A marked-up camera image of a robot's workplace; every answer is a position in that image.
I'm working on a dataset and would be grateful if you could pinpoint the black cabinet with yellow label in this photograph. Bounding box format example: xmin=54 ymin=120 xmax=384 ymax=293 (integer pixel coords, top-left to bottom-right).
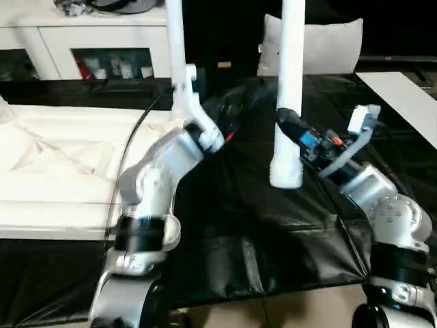
xmin=183 ymin=0 xmax=274 ymax=79

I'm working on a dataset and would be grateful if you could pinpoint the grey cushion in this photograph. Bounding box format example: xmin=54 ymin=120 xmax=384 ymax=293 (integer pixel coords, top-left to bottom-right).
xmin=257 ymin=14 xmax=365 ymax=77

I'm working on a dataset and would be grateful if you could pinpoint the black table mat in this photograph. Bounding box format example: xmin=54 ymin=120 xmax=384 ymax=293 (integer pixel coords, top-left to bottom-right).
xmin=0 ymin=72 xmax=437 ymax=325

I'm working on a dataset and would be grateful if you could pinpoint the white plastic table top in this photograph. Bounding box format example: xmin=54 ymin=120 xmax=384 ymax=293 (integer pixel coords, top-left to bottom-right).
xmin=0 ymin=101 xmax=186 ymax=241

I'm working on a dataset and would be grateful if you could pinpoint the white flat board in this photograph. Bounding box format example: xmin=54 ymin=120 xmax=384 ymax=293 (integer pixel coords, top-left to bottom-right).
xmin=355 ymin=71 xmax=437 ymax=150

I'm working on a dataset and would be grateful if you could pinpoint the white glass-door cabinet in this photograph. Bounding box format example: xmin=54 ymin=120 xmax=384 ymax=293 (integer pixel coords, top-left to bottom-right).
xmin=0 ymin=0 xmax=173 ymax=83

